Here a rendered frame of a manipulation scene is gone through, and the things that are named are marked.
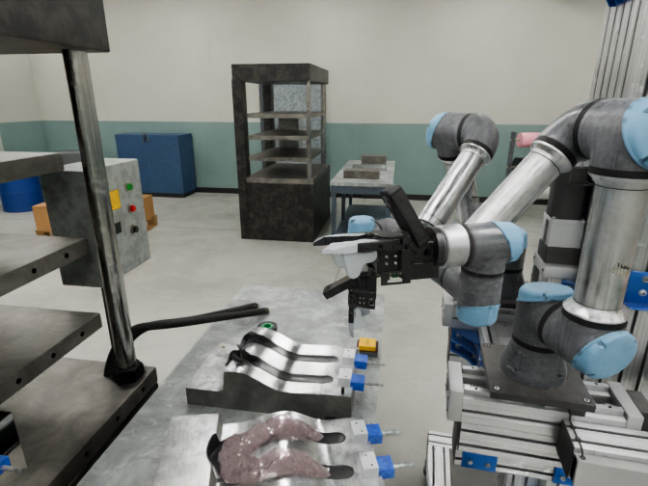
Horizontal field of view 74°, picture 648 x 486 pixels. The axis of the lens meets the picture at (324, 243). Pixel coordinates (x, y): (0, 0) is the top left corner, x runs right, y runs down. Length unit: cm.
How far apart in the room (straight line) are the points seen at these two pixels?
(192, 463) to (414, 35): 716
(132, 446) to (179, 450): 24
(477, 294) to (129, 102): 856
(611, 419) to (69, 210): 163
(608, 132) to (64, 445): 148
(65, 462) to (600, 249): 135
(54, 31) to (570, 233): 138
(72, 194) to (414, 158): 658
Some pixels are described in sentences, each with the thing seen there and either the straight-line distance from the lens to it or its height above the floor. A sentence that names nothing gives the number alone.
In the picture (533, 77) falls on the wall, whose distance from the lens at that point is 789.
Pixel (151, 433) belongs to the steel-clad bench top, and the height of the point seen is 80.
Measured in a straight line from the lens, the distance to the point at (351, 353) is 142.
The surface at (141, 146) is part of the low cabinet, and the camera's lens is 839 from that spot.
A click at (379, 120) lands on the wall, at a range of 764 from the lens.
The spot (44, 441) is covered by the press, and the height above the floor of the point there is 78.
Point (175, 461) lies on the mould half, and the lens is 114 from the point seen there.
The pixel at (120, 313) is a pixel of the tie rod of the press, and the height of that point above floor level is 104.
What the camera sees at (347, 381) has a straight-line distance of 131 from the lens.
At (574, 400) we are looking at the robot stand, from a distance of 118.
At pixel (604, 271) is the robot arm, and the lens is 97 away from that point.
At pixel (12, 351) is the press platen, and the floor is 104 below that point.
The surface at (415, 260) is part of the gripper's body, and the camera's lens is 75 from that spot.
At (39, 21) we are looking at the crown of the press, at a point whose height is 185.
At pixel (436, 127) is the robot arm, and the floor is 160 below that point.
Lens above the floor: 168
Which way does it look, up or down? 18 degrees down
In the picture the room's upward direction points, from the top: straight up
